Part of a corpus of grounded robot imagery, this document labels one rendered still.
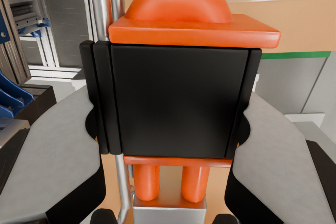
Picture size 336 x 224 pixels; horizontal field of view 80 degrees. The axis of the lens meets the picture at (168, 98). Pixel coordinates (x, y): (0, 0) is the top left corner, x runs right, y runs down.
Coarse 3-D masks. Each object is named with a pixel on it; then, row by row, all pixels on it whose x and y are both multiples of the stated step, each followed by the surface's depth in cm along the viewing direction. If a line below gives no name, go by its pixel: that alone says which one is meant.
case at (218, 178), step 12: (108, 156) 48; (108, 168) 50; (216, 168) 50; (228, 168) 49; (108, 180) 53; (132, 180) 52; (216, 180) 52; (108, 192) 55; (216, 192) 54; (108, 204) 58; (120, 204) 58; (132, 204) 58; (216, 204) 57; (132, 216) 61
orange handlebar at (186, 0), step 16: (144, 0) 9; (160, 0) 9; (176, 0) 9; (192, 0) 9; (208, 0) 9; (224, 0) 10; (128, 16) 10; (144, 16) 10; (160, 16) 10; (176, 16) 10; (192, 16) 10; (208, 16) 9; (224, 16) 10; (144, 176) 15; (192, 176) 15; (208, 176) 16; (144, 192) 16; (192, 192) 16
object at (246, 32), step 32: (128, 32) 8; (160, 32) 8; (192, 32) 8; (224, 32) 8; (256, 32) 8; (128, 64) 9; (160, 64) 9; (192, 64) 9; (224, 64) 9; (256, 64) 9; (128, 96) 10; (160, 96) 10; (192, 96) 10; (224, 96) 10; (128, 128) 11; (160, 128) 11; (192, 128) 11; (224, 128) 11; (128, 160) 12; (160, 160) 12; (192, 160) 12; (224, 160) 12
